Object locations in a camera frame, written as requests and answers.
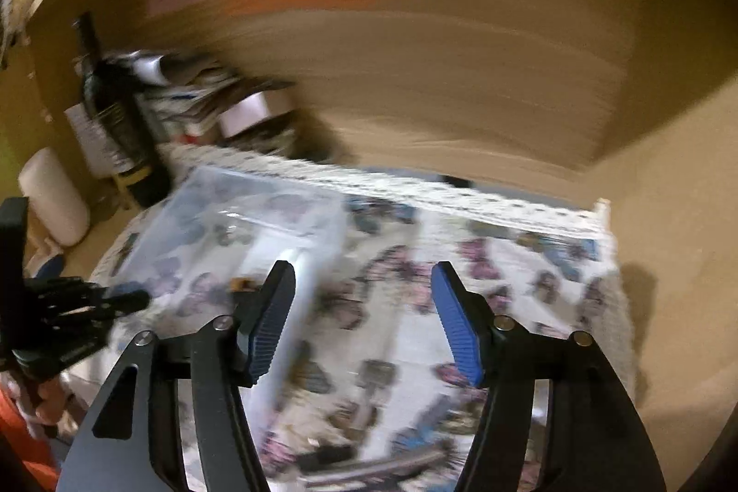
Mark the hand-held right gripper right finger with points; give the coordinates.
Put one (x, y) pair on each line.
(456, 330)

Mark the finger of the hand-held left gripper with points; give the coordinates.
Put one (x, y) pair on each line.
(75, 325)
(124, 299)

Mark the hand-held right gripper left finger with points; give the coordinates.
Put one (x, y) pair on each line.
(270, 322)

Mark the clear plastic storage box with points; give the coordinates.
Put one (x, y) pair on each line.
(230, 221)

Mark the person's left forearm orange sleeve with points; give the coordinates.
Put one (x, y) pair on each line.
(20, 446)

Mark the person's left hand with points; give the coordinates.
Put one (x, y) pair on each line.
(51, 408)

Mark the small brown item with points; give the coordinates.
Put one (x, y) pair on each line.
(243, 285)

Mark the butterfly printed lace cloth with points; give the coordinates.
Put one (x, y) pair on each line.
(403, 307)

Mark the white paper roll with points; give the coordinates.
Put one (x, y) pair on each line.
(52, 195)

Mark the grey metal rod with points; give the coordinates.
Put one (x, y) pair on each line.
(375, 466)

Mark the dark glass bottle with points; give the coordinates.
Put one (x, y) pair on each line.
(118, 123)

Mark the silver tape roll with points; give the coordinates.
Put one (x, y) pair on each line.
(251, 114)

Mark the pile of papers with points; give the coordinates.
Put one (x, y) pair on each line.
(184, 88)

